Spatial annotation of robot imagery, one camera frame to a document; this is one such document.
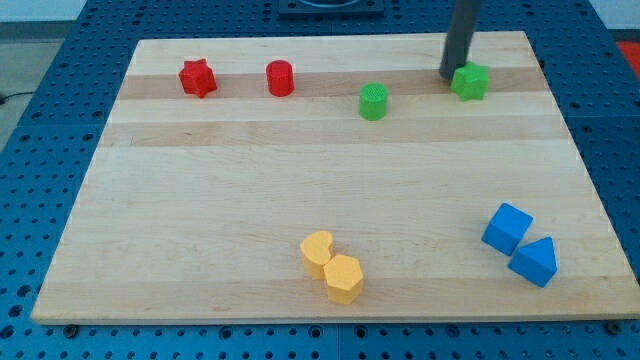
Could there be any light wooden board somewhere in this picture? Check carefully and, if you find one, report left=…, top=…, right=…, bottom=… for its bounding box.
left=31, top=31, right=639, bottom=325

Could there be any red cylinder block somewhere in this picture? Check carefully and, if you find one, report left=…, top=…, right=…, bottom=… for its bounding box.
left=266, top=60, right=295, bottom=97

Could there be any yellow hexagon block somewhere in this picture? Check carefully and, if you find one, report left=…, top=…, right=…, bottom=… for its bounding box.
left=323, top=254, right=364, bottom=305

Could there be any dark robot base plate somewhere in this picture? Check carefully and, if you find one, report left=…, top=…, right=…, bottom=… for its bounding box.
left=276, top=0, right=385, bottom=15

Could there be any black cable on floor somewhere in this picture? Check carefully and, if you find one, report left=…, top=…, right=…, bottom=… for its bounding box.
left=0, top=90, right=34, bottom=106

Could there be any blue cube block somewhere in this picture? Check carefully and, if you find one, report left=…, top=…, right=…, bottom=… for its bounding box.
left=481, top=203, right=533, bottom=256

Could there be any red star block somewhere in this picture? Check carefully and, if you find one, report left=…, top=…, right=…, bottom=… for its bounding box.
left=178, top=59, right=218, bottom=98

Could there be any yellow heart block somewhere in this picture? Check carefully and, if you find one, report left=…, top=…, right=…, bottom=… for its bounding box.
left=300, top=230, right=334, bottom=279

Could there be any green cylinder block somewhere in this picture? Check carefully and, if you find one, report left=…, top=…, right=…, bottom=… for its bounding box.
left=359, top=82, right=388, bottom=121

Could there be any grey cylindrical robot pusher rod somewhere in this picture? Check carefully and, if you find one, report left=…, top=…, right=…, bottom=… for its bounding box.
left=439, top=0, right=482, bottom=82

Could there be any green star block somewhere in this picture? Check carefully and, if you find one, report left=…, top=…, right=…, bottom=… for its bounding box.
left=450, top=61, right=490, bottom=101

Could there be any blue triangular prism block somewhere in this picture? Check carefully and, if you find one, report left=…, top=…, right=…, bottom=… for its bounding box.
left=508, top=237, right=558, bottom=288

